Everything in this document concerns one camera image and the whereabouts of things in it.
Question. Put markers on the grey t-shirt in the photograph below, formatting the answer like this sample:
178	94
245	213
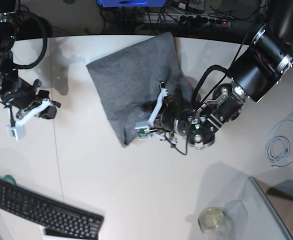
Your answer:
129	78

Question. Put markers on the clear plastic box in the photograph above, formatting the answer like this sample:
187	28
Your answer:
261	211

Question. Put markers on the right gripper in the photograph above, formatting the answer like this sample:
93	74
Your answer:
24	101

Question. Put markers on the blue box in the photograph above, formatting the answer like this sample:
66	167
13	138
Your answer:
131	3

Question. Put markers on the power strip with red light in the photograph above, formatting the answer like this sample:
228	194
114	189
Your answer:
203	20

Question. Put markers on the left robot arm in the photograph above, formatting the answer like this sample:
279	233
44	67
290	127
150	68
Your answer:
268	57

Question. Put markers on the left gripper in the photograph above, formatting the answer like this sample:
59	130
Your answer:
164	119

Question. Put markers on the black computer keyboard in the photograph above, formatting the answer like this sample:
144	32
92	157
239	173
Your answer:
51	214

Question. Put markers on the green tape roll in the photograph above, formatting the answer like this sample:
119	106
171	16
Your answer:
9	179

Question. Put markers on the clear glass jar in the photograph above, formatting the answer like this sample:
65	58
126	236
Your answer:
216	224

